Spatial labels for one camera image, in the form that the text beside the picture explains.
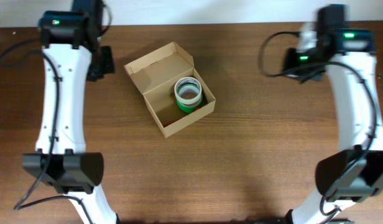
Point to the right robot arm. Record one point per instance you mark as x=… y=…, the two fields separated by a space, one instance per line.
x=348 y=57

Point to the white masking tape roll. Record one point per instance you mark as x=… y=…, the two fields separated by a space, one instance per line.
x=188 y=91

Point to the brown cardboard box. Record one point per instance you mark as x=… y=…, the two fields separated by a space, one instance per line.
x=155 y=76

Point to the red utility knife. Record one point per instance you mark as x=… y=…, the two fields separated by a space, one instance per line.
x=174 y=121

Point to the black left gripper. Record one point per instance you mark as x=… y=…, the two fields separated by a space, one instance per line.
x=109 y=65

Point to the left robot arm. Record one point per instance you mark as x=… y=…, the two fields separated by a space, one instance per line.
x=72 y=56

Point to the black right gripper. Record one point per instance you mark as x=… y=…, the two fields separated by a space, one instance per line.
x=289 y=68

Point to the green tape roll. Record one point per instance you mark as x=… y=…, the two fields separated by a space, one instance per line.
x=189 y=105

